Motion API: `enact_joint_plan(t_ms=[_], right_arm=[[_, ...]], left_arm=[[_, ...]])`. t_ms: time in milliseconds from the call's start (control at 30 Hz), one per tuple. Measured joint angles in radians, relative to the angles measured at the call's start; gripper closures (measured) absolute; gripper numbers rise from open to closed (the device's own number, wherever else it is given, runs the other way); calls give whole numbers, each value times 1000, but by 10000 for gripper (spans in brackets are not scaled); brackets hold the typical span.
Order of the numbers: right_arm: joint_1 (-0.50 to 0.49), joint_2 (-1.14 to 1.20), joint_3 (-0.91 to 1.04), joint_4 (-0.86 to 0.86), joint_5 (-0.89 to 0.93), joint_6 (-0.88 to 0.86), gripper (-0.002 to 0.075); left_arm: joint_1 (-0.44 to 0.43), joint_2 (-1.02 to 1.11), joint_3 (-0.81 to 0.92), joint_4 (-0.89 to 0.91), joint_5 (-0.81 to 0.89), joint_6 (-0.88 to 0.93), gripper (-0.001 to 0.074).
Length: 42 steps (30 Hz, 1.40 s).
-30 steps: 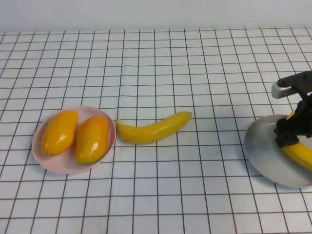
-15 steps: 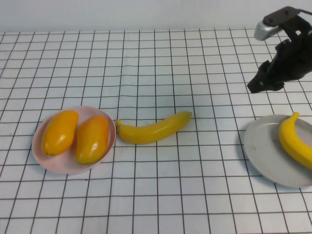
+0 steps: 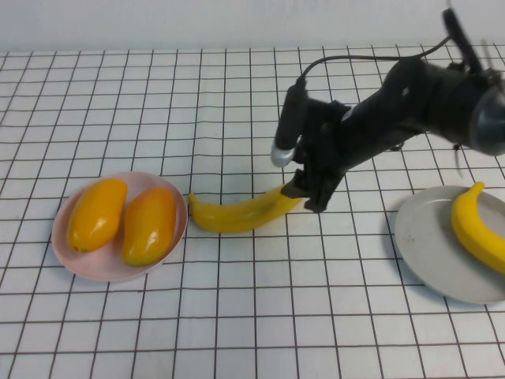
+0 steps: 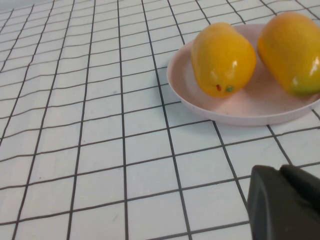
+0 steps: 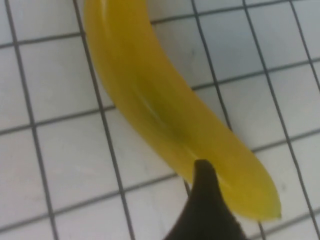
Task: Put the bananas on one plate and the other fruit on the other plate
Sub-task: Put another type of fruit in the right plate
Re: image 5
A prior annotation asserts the yellow toy banana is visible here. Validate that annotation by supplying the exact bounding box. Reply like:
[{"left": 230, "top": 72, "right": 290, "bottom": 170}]
[{"left": 83, "top": 0, "right": 283, "bottom": 223}]

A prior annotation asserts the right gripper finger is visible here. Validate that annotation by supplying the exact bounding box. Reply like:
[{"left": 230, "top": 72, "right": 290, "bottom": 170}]
[{"left": 163, "top": 159, "right": 248, "bottom": 240}]

